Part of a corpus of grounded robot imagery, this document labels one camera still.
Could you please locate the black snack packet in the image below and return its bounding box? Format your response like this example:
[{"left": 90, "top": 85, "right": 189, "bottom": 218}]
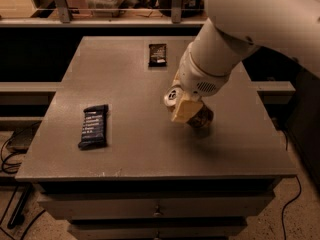
[{"left": 149, "top": 44, "right": 167, "bottom": 67}]

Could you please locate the round drawer knob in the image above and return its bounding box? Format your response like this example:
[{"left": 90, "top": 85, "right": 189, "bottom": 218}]
[{"left": 153, "top": 207, "right": 163, "bottom": 218}]

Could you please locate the orange soda can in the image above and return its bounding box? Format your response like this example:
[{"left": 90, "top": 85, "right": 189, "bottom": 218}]
[{"left": 163, "top": 85, "right": 214, "bottom": 128}]

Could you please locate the dark blue snack bar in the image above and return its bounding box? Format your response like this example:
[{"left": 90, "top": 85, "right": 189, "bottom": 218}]
[{"left": 78, "top": 104, "right": 109, "bottom": 150}]

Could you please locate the clear plastic container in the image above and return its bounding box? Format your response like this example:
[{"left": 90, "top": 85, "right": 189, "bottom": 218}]
[{"left": 86, "top": 0, "right": 124, "bottom": 17}]

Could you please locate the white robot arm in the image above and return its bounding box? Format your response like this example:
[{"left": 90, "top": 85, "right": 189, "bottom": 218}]
[{"left": 171, "top": 0, "right": 320, "bottom": 123}]

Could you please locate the black cable right floor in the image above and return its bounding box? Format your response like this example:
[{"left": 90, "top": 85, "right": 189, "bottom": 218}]
[{"left": 280, "top": 130, "right": 303, "bottom": 240}]

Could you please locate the grey drawer cabinet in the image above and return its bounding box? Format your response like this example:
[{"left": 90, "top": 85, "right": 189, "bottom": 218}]
[{"left": 17, "top": 37, "right": 296, "bottom": 240}]

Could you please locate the grey shelf rail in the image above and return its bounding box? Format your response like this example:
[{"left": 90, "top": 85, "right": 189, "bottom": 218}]
[{"left": 0, "top": 0, "right": 206, "bottom": 28}]

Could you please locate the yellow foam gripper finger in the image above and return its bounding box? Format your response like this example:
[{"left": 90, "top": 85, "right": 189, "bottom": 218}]
[
  {"left": 171, "top": 70, "right": 181, "bottom": 86},
  {"left": 171, "top": 96, "right": 203, "bottom": 123}
]

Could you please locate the black cables left floor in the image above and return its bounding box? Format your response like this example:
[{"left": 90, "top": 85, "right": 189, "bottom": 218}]
[{"left": 0, "top": 122, "right": 46, "bottom": 240}]

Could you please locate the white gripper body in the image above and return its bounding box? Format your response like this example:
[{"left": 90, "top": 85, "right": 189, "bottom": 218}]
[{"left": 178, "top": 44, "right": 230, "bottom": 100}]

